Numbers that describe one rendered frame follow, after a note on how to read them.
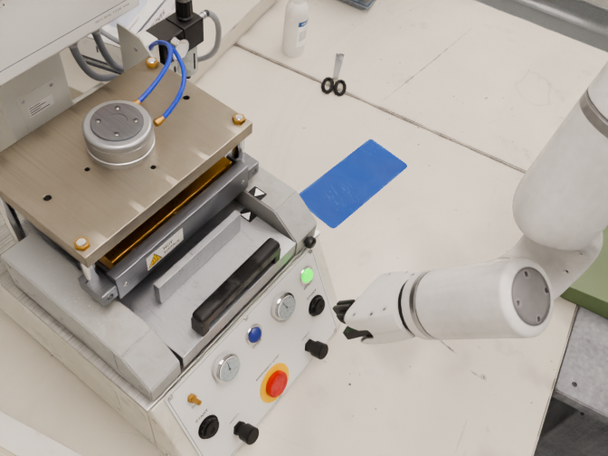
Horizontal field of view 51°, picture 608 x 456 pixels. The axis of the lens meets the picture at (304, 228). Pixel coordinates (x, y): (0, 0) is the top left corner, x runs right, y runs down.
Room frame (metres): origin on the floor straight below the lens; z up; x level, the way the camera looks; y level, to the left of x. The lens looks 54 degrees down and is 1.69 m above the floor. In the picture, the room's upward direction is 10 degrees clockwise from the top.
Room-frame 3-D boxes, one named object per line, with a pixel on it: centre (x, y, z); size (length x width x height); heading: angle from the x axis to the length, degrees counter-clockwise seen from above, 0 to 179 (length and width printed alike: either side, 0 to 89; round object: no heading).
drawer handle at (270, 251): (0.40, 0.07, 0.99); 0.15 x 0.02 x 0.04; 151
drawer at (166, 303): (0.47, 0.19, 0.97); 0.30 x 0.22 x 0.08; 61
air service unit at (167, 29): (0.75, 0.24, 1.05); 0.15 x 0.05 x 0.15; 151
